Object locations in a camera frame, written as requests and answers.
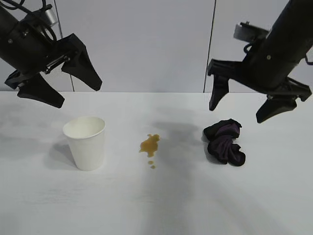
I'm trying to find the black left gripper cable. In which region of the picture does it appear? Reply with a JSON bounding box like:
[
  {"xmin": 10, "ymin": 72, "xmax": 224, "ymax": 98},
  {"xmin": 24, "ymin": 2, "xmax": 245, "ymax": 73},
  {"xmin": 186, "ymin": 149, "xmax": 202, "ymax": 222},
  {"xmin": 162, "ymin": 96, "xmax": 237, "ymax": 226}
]
[{"xmin": 13, "ymin": 0, "xmax": 56, "ymax": 44}]

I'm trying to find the brown liquid spill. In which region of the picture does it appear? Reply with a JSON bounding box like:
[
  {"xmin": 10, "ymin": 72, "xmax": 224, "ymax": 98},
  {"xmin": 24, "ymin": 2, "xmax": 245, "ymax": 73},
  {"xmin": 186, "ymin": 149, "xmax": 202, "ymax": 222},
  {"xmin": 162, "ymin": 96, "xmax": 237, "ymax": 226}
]
[{"xmin": 138, "ymin": 133, "xmax": 161, "ymax": 169}]

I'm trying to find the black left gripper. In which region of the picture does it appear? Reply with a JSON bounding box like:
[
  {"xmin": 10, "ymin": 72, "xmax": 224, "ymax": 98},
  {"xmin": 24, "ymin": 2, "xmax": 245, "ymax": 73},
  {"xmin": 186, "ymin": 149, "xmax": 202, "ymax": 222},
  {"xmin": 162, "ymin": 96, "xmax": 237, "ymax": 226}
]
[{"xmin": 0, "ymin": 12, "xmax": 103, "ymax": 109}]

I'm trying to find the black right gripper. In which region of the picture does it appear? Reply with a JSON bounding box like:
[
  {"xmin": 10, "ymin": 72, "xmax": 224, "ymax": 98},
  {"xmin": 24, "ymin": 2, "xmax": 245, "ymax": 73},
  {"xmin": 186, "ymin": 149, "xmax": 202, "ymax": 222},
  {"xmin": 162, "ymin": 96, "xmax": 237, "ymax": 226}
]
[{"xmin": 207, "ymin": 31, "xmax": 313, "ymax": 124}]

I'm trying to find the black and purple cloth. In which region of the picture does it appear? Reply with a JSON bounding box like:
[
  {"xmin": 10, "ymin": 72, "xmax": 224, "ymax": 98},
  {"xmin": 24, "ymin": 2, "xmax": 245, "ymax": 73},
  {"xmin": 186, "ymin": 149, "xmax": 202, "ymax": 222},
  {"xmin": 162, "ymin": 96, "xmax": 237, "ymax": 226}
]
[{"xmin": 202, "ymin": 118, "xmax": 246, "ymax": 167}]

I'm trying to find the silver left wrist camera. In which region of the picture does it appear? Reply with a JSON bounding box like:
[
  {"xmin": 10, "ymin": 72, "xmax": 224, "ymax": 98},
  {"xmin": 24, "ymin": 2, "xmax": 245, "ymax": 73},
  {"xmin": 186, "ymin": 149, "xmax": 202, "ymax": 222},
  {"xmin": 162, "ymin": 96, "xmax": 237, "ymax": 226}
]
[{"xmin": 39, "ymin": 4, "xmax": 59, "ymax": 26}]

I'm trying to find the white paper cup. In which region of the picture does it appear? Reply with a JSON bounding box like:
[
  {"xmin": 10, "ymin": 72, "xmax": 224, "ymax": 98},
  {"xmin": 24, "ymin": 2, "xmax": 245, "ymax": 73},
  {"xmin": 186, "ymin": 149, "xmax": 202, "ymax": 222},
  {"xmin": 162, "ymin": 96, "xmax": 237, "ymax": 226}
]
[{"xmin": 62, "ymin": 116, "xmax": 106, "ymax": 171}]

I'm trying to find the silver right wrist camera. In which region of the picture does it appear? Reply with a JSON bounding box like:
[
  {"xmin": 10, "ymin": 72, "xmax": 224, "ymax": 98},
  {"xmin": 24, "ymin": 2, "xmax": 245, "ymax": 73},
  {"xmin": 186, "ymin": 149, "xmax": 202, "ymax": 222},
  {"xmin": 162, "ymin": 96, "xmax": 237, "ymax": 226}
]
[{"xmin": 233, "ymin": 21, "xmax": 272, "ymax": 44}]

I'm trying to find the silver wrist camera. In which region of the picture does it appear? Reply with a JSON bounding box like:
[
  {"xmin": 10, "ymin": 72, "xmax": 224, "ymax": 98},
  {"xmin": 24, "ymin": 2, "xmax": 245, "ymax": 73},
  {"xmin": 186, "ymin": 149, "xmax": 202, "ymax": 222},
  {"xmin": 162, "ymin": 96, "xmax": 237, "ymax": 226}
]
[
  {"xmin": 39, "ymin": 4, "xmax": 59, "ymax": 26},
  {"xmin": 233, "ymin": 21, "xmax": 272, "ymax": 44}
]

